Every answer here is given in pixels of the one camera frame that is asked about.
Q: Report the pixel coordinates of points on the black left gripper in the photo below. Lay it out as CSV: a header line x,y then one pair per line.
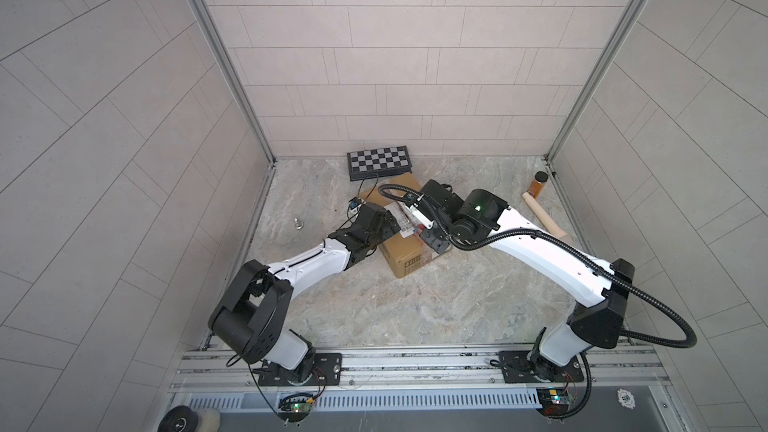
x,y
388,221

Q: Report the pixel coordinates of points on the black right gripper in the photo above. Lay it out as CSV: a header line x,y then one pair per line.
x,y
431,243

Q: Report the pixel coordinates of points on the brown cardboard express box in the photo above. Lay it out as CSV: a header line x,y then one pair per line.
x,y
405,252

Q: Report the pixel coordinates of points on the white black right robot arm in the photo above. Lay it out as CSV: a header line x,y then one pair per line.
x,y
484,219

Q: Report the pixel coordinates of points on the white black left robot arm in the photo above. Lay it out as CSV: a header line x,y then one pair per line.
x,y
250,316

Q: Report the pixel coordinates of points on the black white chessboard case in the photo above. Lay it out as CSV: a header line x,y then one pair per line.
x,y
378,163

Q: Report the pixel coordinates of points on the wooden rolling pin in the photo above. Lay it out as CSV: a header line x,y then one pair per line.
x,y
549,224

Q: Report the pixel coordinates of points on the brown spice jar black lid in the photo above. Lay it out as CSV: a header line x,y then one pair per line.
x,y
537,183

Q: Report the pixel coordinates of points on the left green circuit board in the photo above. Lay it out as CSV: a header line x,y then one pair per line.
x,y
299,403

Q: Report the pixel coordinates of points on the green circuit board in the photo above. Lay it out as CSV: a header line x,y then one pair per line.
x,y
554,401
299,403

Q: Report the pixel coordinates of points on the right green circuit board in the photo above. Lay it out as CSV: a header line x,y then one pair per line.
x,y
554,401

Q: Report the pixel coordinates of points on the white round sticker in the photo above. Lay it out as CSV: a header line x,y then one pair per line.
x,y
626,399

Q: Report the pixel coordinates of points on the black wheel roller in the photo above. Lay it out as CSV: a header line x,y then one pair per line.
x,y
179,419

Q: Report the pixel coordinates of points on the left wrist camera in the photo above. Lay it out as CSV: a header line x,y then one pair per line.
x,y
354,205

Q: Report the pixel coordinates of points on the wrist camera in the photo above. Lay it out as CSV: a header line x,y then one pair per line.
x,y
354,205
418,216

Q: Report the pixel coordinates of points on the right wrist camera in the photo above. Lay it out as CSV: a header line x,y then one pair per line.
x,y
418,216

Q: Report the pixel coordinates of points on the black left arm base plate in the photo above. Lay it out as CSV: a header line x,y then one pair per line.
x,y
322,369

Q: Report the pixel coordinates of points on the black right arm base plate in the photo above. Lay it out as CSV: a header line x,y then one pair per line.
x,y
517,367

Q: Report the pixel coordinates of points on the aluminium mounting rail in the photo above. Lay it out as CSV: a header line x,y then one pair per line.
x,y
422,367

